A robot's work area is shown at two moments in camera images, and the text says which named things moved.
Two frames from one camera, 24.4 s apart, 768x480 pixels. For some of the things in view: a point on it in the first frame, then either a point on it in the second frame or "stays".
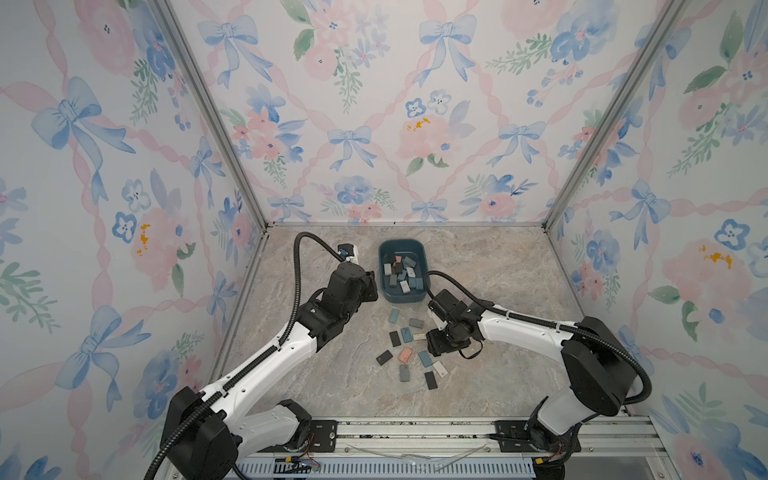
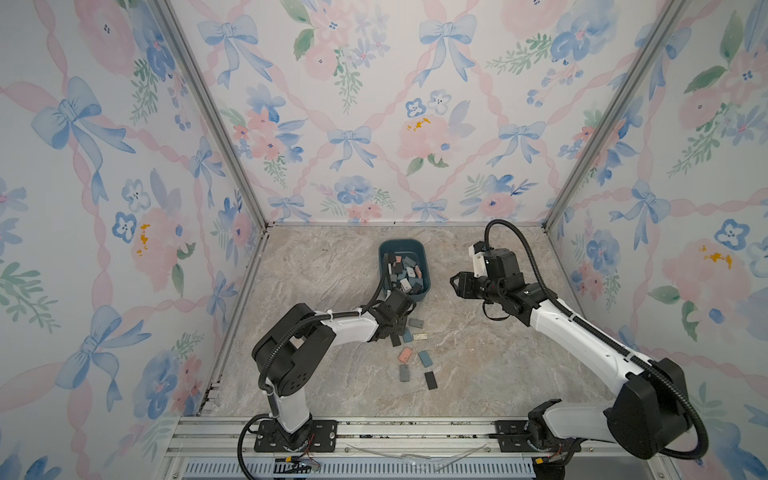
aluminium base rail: (368, 448) stays
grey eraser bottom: (404, 372) stays
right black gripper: (435, 346) -> (464, 286)
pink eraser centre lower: (405, 354) stays
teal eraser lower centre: (425, 358) stays
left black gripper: (370, 286) -> (401, 326)
